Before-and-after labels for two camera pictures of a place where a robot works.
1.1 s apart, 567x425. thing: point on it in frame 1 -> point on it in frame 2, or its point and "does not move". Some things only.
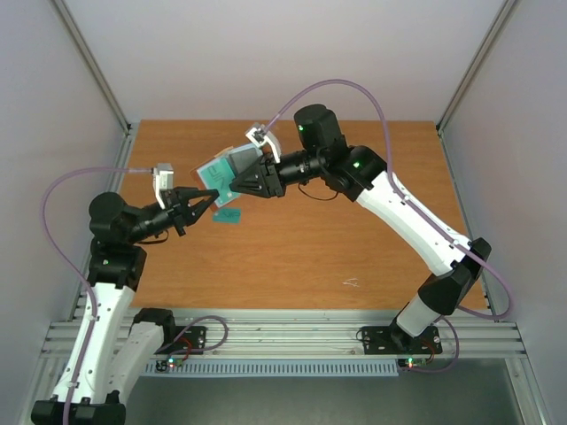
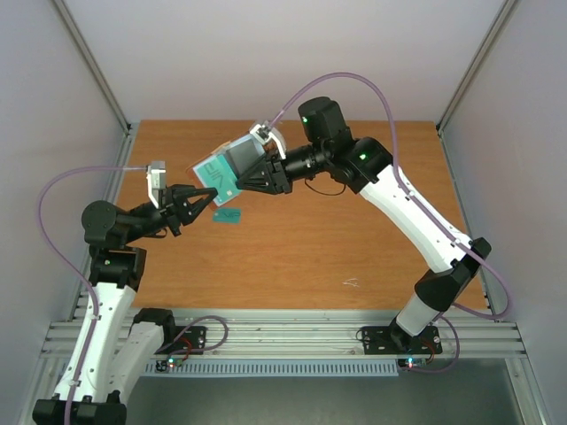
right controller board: [410, 362] does not move
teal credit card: [228, 215] does not move
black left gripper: [176, 204] does not move
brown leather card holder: [217, 173] -> [219, 150]
